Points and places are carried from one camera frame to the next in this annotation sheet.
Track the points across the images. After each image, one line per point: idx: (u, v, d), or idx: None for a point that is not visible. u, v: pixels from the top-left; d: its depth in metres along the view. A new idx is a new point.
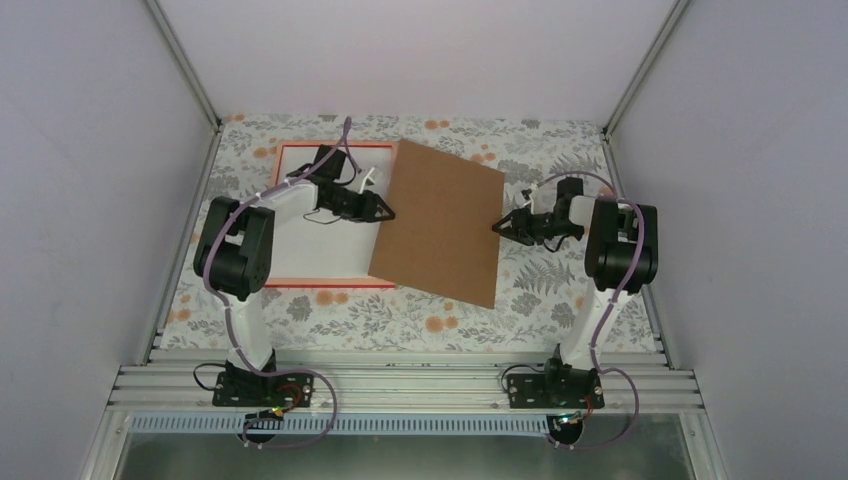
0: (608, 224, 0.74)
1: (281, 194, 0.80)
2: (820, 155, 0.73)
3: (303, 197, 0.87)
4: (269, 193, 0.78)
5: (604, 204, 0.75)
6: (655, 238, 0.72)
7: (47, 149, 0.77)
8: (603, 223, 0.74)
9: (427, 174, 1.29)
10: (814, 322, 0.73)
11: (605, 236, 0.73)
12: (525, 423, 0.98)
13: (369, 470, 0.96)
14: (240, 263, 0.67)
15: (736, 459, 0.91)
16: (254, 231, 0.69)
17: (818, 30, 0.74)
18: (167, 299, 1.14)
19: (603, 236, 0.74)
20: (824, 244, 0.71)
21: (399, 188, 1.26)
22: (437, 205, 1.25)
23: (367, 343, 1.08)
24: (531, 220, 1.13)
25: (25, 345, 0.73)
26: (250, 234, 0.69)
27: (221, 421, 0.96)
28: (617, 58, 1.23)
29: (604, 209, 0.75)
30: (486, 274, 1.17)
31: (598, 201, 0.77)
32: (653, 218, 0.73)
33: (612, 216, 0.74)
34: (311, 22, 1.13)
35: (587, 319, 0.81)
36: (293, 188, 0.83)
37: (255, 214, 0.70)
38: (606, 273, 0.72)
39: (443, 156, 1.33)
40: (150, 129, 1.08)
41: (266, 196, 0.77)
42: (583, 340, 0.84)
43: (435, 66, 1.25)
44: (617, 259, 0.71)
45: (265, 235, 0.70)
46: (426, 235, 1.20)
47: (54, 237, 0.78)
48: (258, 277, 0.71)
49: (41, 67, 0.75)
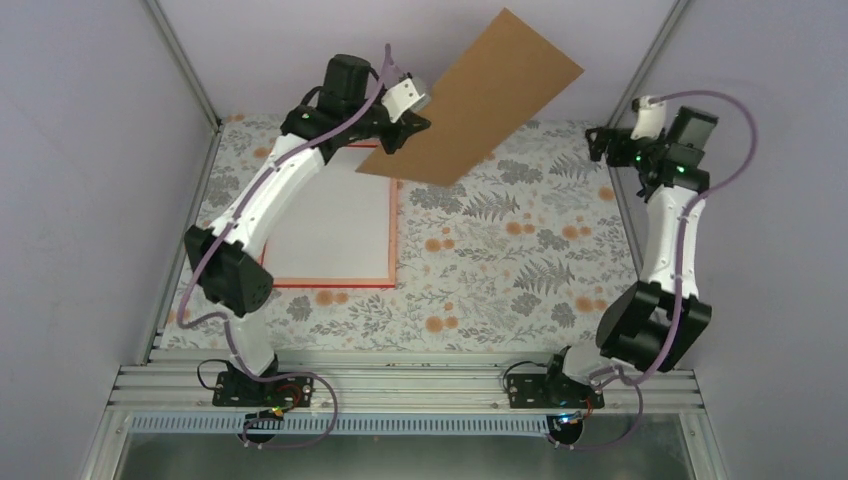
0: (640, 316, 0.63)
1: (256, 202, 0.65)
2: (819, 156, 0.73)
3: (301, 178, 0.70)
4: (243, 206, 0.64)
5: (646, 294, 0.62)
6: (686, 346, 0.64)
7: (47, 149, 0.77)
8: (629, 316, 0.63)
9: (498, 68, 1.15)
10: (814, 321, 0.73)
11: (626, 325, 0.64)
12: (524, 423, 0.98)
13: (370, 469, 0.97)
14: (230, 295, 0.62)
15: (736, 458, 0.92)
16: (233, 275, 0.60)
17: (818, 31, 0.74)
18: (168, 299, 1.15)
19: (625, 328, 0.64)
20: (825, 244, 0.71)
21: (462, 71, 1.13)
22: (485, 101, 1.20)
23: (367, 343, 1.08)
24: (630, 147, 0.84)
25: (25, 345, 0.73)
26: (230, 273, 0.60)
27: (221, 421, 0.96)
28: (616, 58, 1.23)
29: (639, 305, 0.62)
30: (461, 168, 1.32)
31: (635, 285, 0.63)
32: (694, 326, 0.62)
33: (645, 311, 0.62)
34: (311, 22, 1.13)
35: (589, 358, 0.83)
36: (278, 176, 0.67)
37: (229, 254, 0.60)
38: (616, 353, 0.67)
39: (538, 53, 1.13)
40: (150, 128, 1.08)
41: (240, 211, 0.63)
42: (584, 367, 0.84)
43: (436, 66, 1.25)
44: (630, 347, 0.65)
45: (247, 268, 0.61)
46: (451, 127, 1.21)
47: (54, 236, 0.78)
48: (255, 298, 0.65)
49: (41, 69, 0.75)
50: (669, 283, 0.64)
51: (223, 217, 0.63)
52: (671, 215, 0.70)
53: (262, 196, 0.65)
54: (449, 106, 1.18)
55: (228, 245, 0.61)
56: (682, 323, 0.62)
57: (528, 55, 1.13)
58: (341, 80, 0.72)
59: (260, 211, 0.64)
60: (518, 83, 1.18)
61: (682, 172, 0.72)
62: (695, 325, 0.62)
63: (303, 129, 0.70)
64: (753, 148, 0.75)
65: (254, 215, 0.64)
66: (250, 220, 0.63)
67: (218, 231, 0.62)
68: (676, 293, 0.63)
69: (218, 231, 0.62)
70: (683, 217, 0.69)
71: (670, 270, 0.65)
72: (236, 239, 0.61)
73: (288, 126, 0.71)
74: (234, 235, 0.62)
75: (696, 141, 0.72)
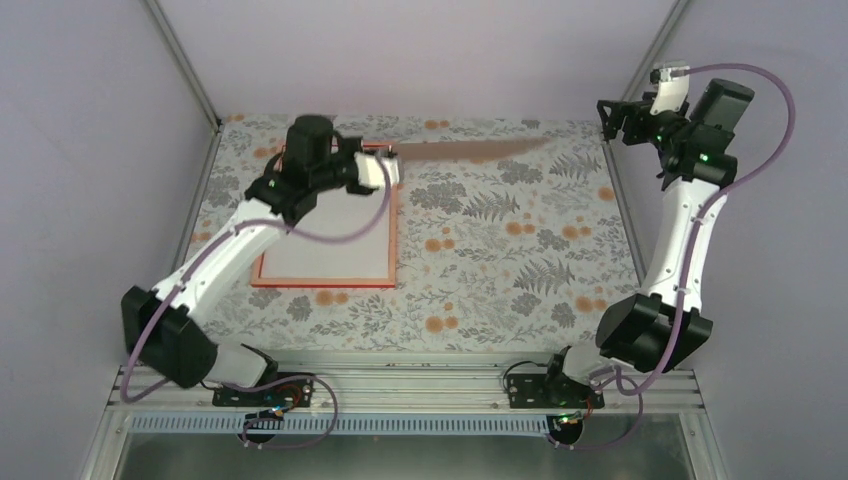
0: (640, 326, 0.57)
1: (207, 265, 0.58)
2: (819, 156, 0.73)
3: (263, 243, 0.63)
4: (193, 268, 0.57)
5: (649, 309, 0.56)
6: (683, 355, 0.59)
7: (48, 149, 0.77)
8: (628, 325, 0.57)
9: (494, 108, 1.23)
10: (814, 321, 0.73)
11: (624, 332, 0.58)
12: (525, 423, 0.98)
13: (369, 469, 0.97)
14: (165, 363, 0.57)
15: (736, 459, 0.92)
16: (173, 345, 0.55)
17: (818, 31, 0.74)
18: None
19: (623, 334, 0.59)
20: (825, 244, 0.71)
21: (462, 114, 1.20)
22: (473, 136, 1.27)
23: (367, 343, 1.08)
24: (649, 123, 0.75)
25: (26, 344, 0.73)
26: (169, 343, 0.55)
27: (221, 421, 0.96)
28: (616, 58, 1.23)
29: (639, 316, 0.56)
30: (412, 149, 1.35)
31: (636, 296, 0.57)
32: (693, 341, 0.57)
33: (646, 321, 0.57)
34: (311, 22, 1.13)
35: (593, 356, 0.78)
36: (235, 240, 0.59)
37: (171, 320, 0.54)
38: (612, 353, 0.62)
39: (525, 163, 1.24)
40: (149, 128, 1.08)
41: (189, 275, 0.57)
42: (582, 368, 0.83)
43: (436, 66, 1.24)
44: (628, 351, 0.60)
45: (188, 339, 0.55)
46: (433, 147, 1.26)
47: (54, 236, 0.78)
48: (195, 366, 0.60)
49: (41, 69, 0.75)
50: (670, 296, 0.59)
51: (172, 278, 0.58)
52: (685, 215, 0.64)
53: (217, 257, 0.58)
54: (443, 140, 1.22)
55: (173, 309, 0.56)
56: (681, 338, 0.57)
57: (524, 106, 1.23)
58: (300, 145, 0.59)
59: (214, 274, 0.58)
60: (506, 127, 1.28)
61: (706, 159, 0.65)
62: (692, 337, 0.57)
63: (267, 200, 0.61)
64: (789, 128, 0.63)
65: (206, 276, 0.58)
66: (200, 283, 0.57)
67: (163, 294, 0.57)
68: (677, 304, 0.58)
69: (164, 293, 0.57)
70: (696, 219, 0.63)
71: (674, 281, 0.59)
72: (182, 304, 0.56)
73: (251, 192, 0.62)
74: (180, 301, 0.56)
75: (723, 124, 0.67)
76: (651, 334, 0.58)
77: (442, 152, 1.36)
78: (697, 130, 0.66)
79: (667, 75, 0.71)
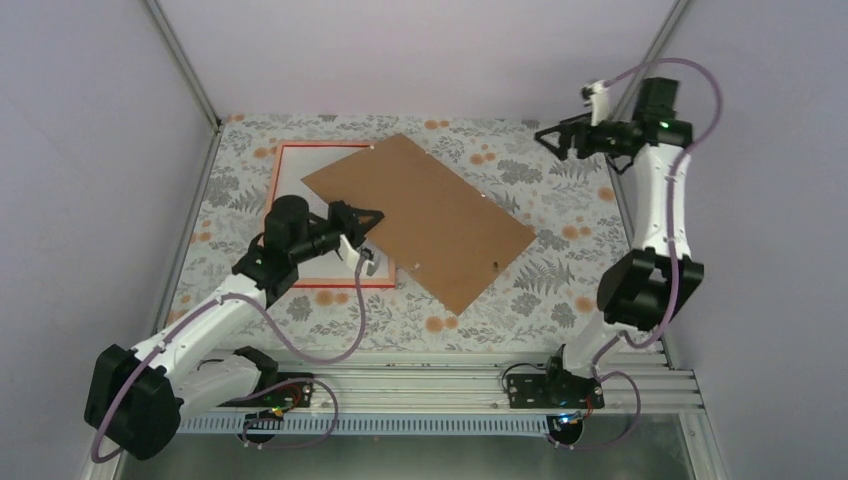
0: (637, 283, 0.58)
1: (188, 329, 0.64)
2: (819, 156, 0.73)
3: (238, 319, 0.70)
4: (175, 332, 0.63)
5: (640, 261, 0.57)
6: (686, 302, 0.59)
7: (47, 147, 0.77)
8: (627, 283, 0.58)
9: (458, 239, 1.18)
10: (815, 320, 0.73)
11: (625, 292, 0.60)
12: (525, 423, 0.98)
13: (369, 469, 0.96)
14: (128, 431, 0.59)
15: (736, 459, 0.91)
16: (143, 410, 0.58)
17: (819, 29, 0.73)
18: (167, 298, 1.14)
19: (624, 291, 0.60)
20: (825, 242, 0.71)
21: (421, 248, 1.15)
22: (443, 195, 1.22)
23: (367, 343, 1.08)
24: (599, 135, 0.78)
25: (25, 343, 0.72)
26: (138, 408, 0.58)
27: (221, 421, 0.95)
28: (616, 58, 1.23)
29: (637, 271, 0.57)
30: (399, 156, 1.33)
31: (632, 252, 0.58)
32: (693, 287, 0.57)
33: (644, 276, 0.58)
34: (310, 21, 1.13)
35: (592, 338, 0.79)
36: (218, 310, 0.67)
37: (147, 381, 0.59)
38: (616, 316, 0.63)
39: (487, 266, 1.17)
40: (149, 128, 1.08)
41: (171, 339, 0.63)
42: (583, 355, 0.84)
43: (435, 66, 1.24)
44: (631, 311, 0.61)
45: (159, 402, 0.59)
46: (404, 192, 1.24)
47: (53, 235, 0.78)
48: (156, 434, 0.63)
49: (41, 68, 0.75)
50: (662, 247, 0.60)
51: (150, 342, 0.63)
52: (658, 174, 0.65)
53: (198, 325, 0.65)
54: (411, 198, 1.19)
55: (150, 370, 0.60)
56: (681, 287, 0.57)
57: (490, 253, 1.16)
58: (279, 233, 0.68)
59: (194, 338, 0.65)
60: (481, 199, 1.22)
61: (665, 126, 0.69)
62: (692, 280, 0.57)
63: (252, 274, 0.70)
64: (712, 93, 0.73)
65: (186, 341, 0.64)
66: (180, 347, 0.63)
67: (141, 354, 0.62)
68: (673, 253, 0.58)
69: (142, 355, 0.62)
70: (669, 175, 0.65)
71: (663, 234, 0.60)
72: (159, 366, 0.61)
73: (238, 267, 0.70)
74: (157, 363, 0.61)
75: (667, 102, 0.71)
76: (650, 291, 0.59)
77: (442, 153, 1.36)
78: (643, 111, 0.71)
79: (597, 87, 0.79)
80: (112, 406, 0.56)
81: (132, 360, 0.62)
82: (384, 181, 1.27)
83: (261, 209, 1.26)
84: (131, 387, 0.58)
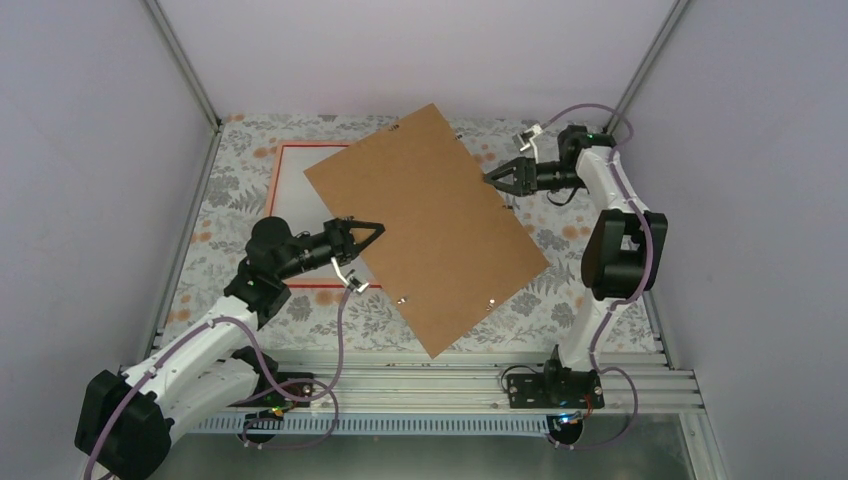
0: (615, 244, 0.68)
1: (178, 353, 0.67)
2: (819, 157, 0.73)
3: (228, 342, 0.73)
4: (166, 357, 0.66)
5: (611, 218, 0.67)
6: (660, 254, 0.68)
7: (47, 147, 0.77)
8: (607, 243, 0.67)
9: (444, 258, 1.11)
10: (815, 321, 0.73)
11: (609, 253, 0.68)
12: (524, 423, 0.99)
13: (369, 469, 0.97)
14: (118, 457, 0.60)
15: (736, 459, 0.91)
16: (134, 433, 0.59)
17: (819, 28, 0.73)
18: (168, 299, 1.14)
19: (607, 257, 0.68)
20: (825, 243, 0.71)
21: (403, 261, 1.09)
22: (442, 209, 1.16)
23: (367, 343, 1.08)
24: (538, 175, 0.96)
25: (25, 344, 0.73)
26: (129, 432, 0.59)
27: (222, 421, 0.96)
28: (616, 58, 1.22)
29: (610, 230, 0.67)
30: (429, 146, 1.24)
31: (604, 213, 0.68)
32: (661, 235, 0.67)
33: (619, 233, 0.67)
34: (310, 20, 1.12)
35: (586, 323, 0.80)
36: (209, 333, 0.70)
37: (137, 406, 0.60)
38: (607, 285, 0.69)
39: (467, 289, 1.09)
40: (149, 128, 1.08)
41: (161, 364, 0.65)
42: (580, 345, 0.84)
43: (435, 65, 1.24)
44: (619, 275, 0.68)
45: (150, 427, 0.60)
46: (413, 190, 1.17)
47: (54, 235, 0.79)
48: (147, 460, 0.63)
49: (41, 69, 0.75)
50: (625, 208, 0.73)
51: (140, 368, 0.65)
52: (602, 165, 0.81)
53: (190, 349, 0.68)
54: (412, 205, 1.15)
55: (141, 394, 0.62)
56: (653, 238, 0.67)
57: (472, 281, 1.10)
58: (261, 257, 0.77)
59: (184, 363, 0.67)
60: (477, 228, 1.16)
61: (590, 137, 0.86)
62: (659, 229, 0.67)
63: (246, 297, 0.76)
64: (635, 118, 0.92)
65: (177, 366, 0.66)
66: (170, 372, 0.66)
67: (131, 380, 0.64)
68: (637, 212, 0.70)
69: (133, 380, 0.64)
70: (608, 163, 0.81)
71: (622, 198, 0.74)
72: (149, 391, 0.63)
73: (231, 290, 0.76)
74: (148, 388, 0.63)
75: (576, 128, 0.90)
76: (628, 260, 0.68)
77: None
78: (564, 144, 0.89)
79: (534, 130, 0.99)
80: (104, 430, 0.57)
81: (122, 386, 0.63)
82: (394, 189, 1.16)
83: (261, 209, 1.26)
84: (121, 413, 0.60)
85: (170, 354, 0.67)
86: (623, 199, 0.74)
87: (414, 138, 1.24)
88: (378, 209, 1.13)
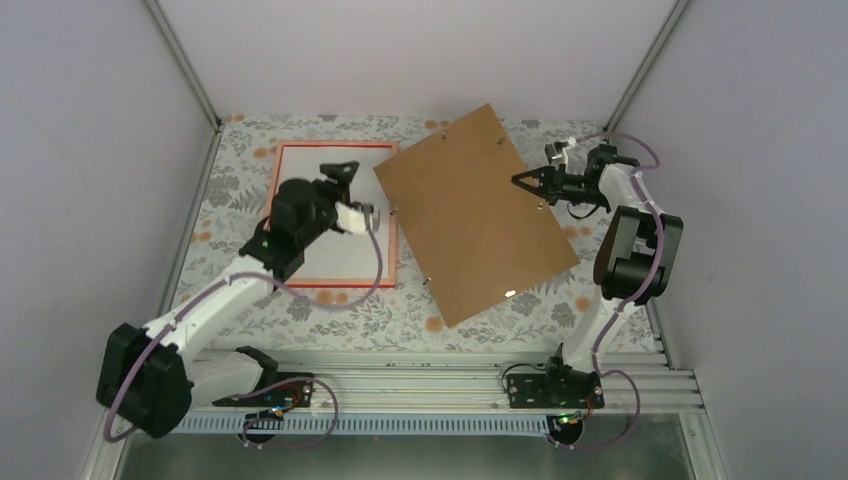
0: (627, 241, 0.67)
1: (199, 305, 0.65)
2: (817, 158, 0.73)
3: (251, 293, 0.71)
4: (187, 310, 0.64)
5: (624, 213, 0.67)
6: (673, 256, 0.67)
7: (47, 147, 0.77)
8: (618, 237, 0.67)
9: (473, 246, 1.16)
10: (814, 320, 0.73)
11: (619, 251, 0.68)
12: (524, 423, 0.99)
13: (370, 470, 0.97)
14: (142, 410, 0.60)
15: (735, 458, 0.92)
16: (156, 385, 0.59)
17: (816, 30, 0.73)
18: (167, 299, 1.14)
19: (619, 252, 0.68)
20: (823, 243, 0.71)
21: (437, 249, 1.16)
22: (478, 204, 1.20)
23: (367, 343, 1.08)
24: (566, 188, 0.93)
25: (25, 344, 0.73)
26: (150, 386, 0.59)
27: (221, 421, 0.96)
28: (616, 59, 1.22)
29: (622, 225, 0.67)
30: (478, 145, 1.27)
31: (619, 208, 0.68)
32: (676, 238, 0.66)
33: (631, 229, 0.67)
34: (310, 21, 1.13)
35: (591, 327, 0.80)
36: (228, 289, 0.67)
37: (159, 359, 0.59)
38: (613, 283, 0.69)
39: (494, 275, 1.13)
40: (149, 128, 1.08)
41: (181, 316, 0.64)
42: (583, 345, 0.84)
43: (435, 66, 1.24)
44: (626, 275, 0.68)
45: (170, 380, 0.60)
46: (457, 187, 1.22)
47: (54, 236, 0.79)
48: (170, 413, 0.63)
49: (41, 71, 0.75)
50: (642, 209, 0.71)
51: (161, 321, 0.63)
52: (624, 177, 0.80)
53: (209, 303, 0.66)
54: (453, 200, 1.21)
55: (161, 348, 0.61)
56: (664, 241, 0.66)
57: (496, 267, 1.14)
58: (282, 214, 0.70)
59: (204, 316, 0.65)
60: (509, 223, 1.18)
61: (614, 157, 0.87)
62: (674, 232, 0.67)
63: (261, 257, 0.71)
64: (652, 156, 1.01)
65: (197, 320, 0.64)
66: (191, 325, 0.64)
67: (152, 332, 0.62)
68: (653, 212, 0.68)
69: (153, 333, 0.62)
70: (630, 176, 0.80)
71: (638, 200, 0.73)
72: (170, 343, 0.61)
73: (246, 251, 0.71)
74: (170, 340, 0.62)
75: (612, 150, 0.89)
76: (640, 261, 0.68)
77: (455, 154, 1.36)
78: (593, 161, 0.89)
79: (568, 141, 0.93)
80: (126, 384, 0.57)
81: (144, 339, 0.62)
82: (440, 179, 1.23)
83: (261, 209, 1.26)
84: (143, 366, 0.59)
85: (189, 308, 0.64)
86: (639, 201, 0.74)
87: (466, 137, 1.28)
88: (423, 203, 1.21)
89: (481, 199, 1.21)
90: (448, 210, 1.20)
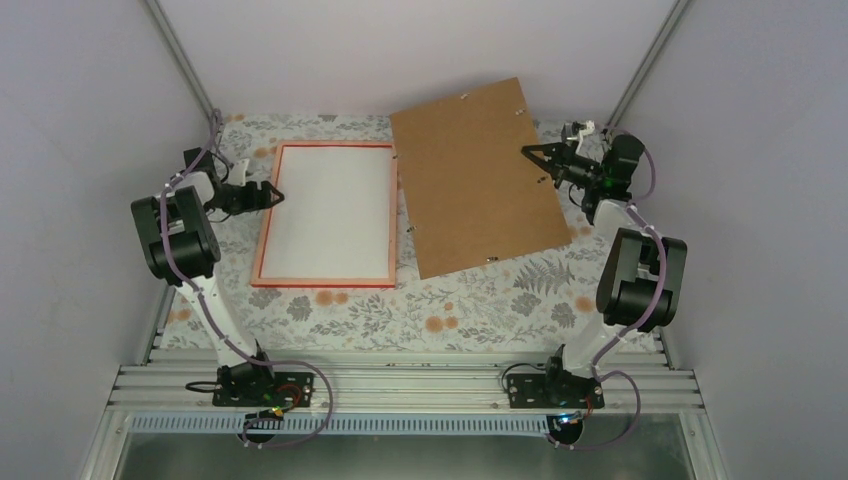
0: (631, 265, 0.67)
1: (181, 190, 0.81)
2: (816, 158, 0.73)
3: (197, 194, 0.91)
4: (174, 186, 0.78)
5: (626, 237, 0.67)
6: (678, 281, 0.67)
7: (47, 148, 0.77)
8: (623, 260, 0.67)
9: (465, 201, 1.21)
10: (814, 320, 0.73)
11: (623, 276, 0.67)
12: (524, 423, 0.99)
13: (370, 469, 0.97)
14: (197, 245, 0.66)
15: (735, 457, 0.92)
16: (192, 213, 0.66)
17: (814, 30, 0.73)
18: (167, 300, 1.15)
19: (624, 276, 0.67)
20: (824, 243, 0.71)
21: (428, 202, 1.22)
22: (480, 164, 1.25)
23: (367, 343, 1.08)
24: (572, 164, 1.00)
25: (25, 343, 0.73)
26: (188, 214, 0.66)
27: (222, 421, 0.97)
28: (615, 59, 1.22)
29: (626, 248, 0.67)
30: (495, 107, 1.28)
31: (621, 230, 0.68)
32: (680, 262, 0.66)
33: (634, 252, 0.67)
34: (310, 22, 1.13)
35: (593, 343, 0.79)
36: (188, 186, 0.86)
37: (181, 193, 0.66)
38: (620, 311, 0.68)
39: (480, 229, 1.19)
40: (149, 128, 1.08)
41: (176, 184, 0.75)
42: (583, 356, 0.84)
43: (434, 66, 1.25)
44: (631, 302, 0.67)
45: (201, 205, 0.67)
46: (466, 143, 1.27)
47: (54, 236, 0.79)
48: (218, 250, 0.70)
49: (42, 72, 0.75)
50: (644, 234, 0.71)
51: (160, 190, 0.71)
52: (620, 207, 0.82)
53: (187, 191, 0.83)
54: (457, 157, 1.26)
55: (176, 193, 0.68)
56: (668, 264, 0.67)
57: (481, 222, 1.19)
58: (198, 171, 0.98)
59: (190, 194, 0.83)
60: (504, 186, 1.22)
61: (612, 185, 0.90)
62: (678, 255, 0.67)
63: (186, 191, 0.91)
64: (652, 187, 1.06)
65: None
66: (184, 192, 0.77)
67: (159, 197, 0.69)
68: (655, 236, 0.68)
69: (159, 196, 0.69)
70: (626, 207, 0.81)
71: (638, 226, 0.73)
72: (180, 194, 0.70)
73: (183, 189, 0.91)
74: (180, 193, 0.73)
75: (621, 177, 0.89)
76: (645, 285, 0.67)
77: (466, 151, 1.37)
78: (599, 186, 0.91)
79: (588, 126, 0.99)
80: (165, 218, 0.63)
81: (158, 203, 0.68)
82: (444, 142, 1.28)
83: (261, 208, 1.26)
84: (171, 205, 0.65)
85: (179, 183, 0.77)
86: (639, 227, 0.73)
87: (489, 101, 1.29)
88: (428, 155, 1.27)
89: (484, 169, 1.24)
90: (449, 164, 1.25)
